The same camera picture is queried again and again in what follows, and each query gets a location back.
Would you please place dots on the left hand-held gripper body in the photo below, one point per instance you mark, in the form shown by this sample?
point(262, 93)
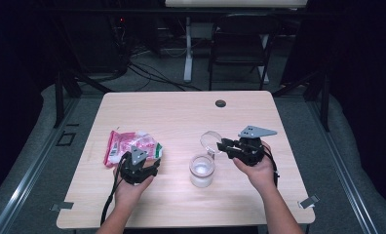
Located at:
point(132, 169)

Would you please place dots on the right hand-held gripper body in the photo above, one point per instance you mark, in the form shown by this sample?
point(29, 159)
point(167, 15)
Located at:
point(249, 152)

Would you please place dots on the clear glass jar lid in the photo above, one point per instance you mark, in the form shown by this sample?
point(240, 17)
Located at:
point(211, 141)

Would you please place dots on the pink and white plastic bag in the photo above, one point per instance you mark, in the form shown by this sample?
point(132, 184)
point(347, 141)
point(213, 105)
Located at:
point(123, 146)

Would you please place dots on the clear glass jar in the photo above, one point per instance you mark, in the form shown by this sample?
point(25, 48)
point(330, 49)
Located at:
point(201, 175)

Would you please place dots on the person's left hand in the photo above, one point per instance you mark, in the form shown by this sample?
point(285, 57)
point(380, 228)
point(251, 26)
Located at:
point(129, 195)

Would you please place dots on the person's right hand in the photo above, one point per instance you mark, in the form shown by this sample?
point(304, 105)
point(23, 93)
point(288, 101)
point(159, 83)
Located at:
point(262, 177)

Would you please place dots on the dark round table grommet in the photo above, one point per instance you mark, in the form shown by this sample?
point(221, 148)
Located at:
point(220, 104)

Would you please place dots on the grey table clip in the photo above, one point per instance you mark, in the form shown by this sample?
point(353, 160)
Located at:
point(62, 206)
point(309, 201)

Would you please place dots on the black metal stand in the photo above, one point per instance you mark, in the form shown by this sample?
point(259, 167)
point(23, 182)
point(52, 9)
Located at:
point(326, 104)
point(59, 97)

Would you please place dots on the black chair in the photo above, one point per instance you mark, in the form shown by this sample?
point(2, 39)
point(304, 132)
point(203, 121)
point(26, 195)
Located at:
point(243, 35)

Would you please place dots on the grey box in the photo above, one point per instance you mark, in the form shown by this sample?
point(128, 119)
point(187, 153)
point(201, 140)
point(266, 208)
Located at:
point(201, 31)

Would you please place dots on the dark computer tower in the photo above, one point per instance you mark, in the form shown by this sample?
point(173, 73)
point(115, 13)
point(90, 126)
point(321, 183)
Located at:
point(100, 45)

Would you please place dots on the white desk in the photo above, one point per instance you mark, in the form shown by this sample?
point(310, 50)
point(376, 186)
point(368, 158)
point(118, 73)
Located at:
point(233, 3)

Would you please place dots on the aluminium floor rail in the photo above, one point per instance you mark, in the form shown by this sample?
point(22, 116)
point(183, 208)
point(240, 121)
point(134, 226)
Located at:
point(19, 198)
point(353, 201)

